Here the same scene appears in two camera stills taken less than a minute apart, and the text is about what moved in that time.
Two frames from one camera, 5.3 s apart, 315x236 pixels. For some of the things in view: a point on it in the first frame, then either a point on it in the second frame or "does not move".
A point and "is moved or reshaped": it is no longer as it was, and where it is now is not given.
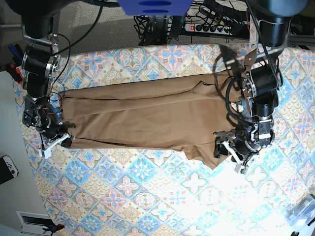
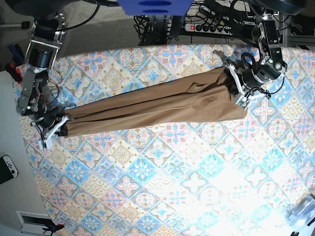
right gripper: x=243 y=149 to x=251 y=83
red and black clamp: x=14 y=72 does not move
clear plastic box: x=303 y=213 does not move
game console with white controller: x=8 y=169 does not move
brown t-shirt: x=181 y=113 is moved or reshaped
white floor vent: x=33 y=223 does not move
